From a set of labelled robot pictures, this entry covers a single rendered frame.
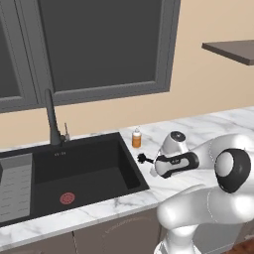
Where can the dark brown wall shelf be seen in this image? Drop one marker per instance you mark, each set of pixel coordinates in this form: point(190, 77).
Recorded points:
point(231, 49)

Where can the orange soap dispenser bottle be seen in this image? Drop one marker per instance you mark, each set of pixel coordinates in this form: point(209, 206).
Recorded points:
point(136, 139)

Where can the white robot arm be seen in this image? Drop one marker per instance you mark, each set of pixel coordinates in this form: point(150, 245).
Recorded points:
point(211, 205)

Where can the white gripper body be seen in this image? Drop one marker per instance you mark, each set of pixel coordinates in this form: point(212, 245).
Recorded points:
point(155, 169)

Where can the dark grey tap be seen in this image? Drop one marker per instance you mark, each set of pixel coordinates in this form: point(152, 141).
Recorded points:
point(52, 119)

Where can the red sink drain strainer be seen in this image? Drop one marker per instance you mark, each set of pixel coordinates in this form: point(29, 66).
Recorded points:
point(67, 198)

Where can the black dish brush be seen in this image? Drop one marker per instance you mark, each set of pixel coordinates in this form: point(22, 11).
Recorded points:
point(143, 158)

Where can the black kitchen sink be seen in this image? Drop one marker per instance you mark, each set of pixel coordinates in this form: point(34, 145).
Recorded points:
point(86, 172)

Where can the grey base cupboard door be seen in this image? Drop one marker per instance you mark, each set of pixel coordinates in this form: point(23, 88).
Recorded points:
point(221, 236)
point(115, 233)

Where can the dark grey framed window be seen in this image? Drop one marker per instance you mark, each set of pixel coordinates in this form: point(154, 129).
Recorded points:
point(99, 46)

